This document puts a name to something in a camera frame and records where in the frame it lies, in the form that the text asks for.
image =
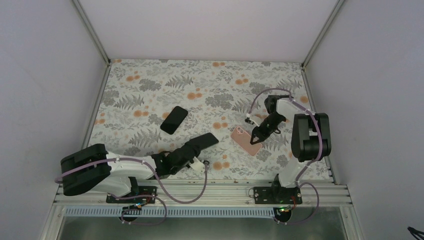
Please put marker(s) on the white slotted cable duct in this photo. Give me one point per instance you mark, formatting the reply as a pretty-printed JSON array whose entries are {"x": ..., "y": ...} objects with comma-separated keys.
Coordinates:
[{"x": 176, "y": 212}]

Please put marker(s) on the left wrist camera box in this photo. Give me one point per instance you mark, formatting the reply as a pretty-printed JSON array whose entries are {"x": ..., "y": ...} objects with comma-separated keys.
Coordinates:
[{"x": 197, "y": 165}]

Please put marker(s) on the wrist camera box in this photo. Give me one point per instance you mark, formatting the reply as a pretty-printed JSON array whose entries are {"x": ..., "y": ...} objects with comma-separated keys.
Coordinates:
[
  {"x": 249, "y": 120},
  {"x": 197, "y": 165}
]

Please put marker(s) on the black smartphone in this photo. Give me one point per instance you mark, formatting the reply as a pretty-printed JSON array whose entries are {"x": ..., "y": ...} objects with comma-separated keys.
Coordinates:
[{"x": 204, "y": 141}]

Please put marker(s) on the aluminium frame post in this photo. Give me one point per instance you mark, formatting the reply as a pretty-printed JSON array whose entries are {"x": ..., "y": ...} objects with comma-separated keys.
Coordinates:
[
  {"x": 329, "y": 21},
  {"x": 91, "y": 31}
]

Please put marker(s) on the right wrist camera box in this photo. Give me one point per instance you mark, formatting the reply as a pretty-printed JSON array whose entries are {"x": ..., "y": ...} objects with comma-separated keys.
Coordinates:
[{"x": 249, "y": 120}]

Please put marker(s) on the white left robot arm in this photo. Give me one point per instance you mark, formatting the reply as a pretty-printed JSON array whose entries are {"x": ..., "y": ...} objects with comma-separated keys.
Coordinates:
[{"x": 96, "y": 169}]

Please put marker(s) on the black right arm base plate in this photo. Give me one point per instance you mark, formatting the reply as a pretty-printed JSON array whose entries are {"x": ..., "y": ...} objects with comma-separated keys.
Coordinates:
[{"x": 277, "y": 196}]

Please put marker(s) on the aluminium frame post left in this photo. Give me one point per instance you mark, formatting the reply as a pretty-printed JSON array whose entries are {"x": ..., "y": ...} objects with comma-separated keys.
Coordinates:
[{"x": 91, "y": 31}]

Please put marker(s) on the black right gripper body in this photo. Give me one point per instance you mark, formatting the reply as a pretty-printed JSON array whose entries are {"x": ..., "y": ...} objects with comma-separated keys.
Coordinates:
[{"x": 274, "y": 119}]

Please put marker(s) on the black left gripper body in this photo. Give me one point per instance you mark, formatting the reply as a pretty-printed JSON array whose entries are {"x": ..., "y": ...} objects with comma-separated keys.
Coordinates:
[{"x": 196, "y": 151}]

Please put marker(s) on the black phone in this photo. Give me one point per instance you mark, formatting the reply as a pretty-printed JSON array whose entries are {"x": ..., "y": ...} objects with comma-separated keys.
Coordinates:
[{"x": 174, "y": 120}]

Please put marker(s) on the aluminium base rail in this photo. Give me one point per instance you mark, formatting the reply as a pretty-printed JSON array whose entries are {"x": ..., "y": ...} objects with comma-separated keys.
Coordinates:
[{"x": 218, "y": 193}]

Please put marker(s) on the floral patterned table mat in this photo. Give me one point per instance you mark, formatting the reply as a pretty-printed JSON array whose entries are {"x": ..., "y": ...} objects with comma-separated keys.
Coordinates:
[{"x": 140, "y": 93}]

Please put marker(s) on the pink phone case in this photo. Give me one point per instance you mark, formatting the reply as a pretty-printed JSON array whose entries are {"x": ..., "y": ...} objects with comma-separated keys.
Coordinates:
[{"x": 243, "y": 139}]

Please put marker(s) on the aluminium frame post right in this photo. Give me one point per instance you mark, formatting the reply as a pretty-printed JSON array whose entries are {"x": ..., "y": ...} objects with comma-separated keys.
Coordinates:
[{"x": 329, "y": 21}]

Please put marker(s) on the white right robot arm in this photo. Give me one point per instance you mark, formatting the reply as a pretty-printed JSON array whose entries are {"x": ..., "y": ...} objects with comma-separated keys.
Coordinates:
[{"x": 310, "y": 142}]

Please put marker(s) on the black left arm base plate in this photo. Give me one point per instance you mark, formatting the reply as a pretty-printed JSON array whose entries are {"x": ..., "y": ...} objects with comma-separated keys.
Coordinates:
[{"x": 142, "y": 196}]

